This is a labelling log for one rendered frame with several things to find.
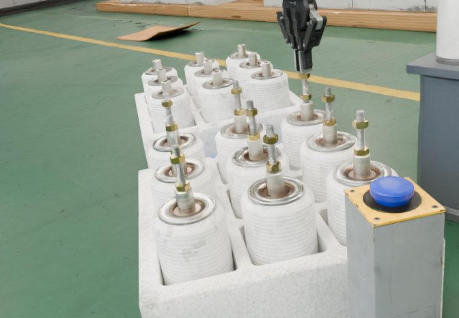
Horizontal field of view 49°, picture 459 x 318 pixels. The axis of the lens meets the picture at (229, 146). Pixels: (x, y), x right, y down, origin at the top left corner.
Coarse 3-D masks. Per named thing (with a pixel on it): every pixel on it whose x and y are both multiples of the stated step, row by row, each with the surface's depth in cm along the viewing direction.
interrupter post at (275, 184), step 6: (270, 174) 63; (276, 174) 63; (282, 174) 64; (270, 180) 64; (276, 180) 63; (282, 180) 64; (270, 186) 64; (276, 186) 64; (282, 186) 64; (270, 192) 64; (276, 192) 64; (282, 192) 64
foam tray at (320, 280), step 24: (216, 168) 91; (144, 192) 85; (216, 192) 82; (144, 216) 78; (144, 240) 72; (240, 240) 68; (336, 240) 66; (144, 264) 66; (240, 264) 64; (288, 264) 62; (312, 264) 62; (336, 264) 62; (144, 288) 62; (168, 288) 61; (192, 288) 60; (216, 288) 60; (240, 288) 60; (264, 288) 61; (288, 288) 62; (312, 288) 62; (336, 288) 63; (144, 312) 59; (168, 312) 60; (192, 312) 60; (216, 312) 61; (240, 312) 62; (264, 312) 62; (288, 312) 63; (312, 312) 64; (336, 312) 64
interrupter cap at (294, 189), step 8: (288, 176) 68; (256, 184) 67; (264, 184) 67; (288, 184) 66; (296, 184) 66; (304, 184) 65; (248, 192) 65; (256, 192) 65; (264, 192) 65; (288, 192) 64; (296, 192) 64; (304, 192) 64; (256, 200) 63; (264, 200) 63; (272, 200) 63; (280, 200) 62; (288, 200) 62; (296, 200) 62
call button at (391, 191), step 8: (392, 176) 49; (376, 184) 48; (384, 184) 47; (392, 184) 47; (400, 184) 47; (408, 184) 47; (376, 192) 46; (384, 192) 46; (392, 192) 46; (400, 192) 46; (408, 192) 46; (376, 200) 47; (384, 200) 46; (392, 200) 46; (400, 200) 46; (408, 200) 47
